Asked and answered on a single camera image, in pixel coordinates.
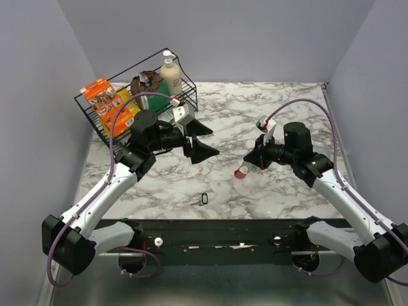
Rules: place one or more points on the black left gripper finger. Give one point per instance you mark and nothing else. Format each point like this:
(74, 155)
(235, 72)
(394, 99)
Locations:
(197, 128)
(200, 151)

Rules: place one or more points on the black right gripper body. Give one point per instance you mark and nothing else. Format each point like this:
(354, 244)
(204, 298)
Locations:
(280, 153)

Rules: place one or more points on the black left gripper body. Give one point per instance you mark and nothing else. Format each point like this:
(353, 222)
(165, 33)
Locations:
(171, 138)

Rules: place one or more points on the red handled metal key holder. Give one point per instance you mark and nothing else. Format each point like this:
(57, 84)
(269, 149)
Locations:
(242, 171)

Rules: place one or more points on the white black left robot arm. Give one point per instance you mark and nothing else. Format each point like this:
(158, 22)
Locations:
(72, 239)

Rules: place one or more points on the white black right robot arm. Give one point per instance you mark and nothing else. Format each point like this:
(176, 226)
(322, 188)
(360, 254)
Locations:
(377, 246)

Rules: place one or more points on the green white snack bag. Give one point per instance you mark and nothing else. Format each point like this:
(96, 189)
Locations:
(167, 116)

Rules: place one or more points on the yellow snack bag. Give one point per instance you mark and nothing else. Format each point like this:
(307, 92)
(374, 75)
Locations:
(125, 118)

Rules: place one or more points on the key with black tag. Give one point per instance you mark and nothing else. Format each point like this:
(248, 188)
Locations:
(202, 201)

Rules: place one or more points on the orange product box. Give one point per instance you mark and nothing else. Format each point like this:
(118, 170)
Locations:
(106, 101)

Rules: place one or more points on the brown green coffee bag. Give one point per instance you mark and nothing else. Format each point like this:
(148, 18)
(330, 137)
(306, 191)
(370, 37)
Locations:
(150, 81)

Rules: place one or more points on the cream pump lotion bottle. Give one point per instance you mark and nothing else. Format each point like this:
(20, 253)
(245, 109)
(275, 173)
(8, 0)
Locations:
(170, 73)

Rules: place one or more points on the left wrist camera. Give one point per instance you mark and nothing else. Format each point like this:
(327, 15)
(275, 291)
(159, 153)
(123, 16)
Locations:
(183, 114)

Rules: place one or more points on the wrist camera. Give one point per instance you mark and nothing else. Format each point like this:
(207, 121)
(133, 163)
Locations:
(183, 114)
(267, 126)

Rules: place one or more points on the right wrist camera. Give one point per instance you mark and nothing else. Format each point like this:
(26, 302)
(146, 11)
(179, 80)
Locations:
(267, 126)

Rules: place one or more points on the black wire rack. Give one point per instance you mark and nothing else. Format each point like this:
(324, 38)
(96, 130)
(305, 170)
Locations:
(121, 83)

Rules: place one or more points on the black metal base rail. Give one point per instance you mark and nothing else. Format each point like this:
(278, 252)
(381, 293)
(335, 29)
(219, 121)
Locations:
(209, 242)

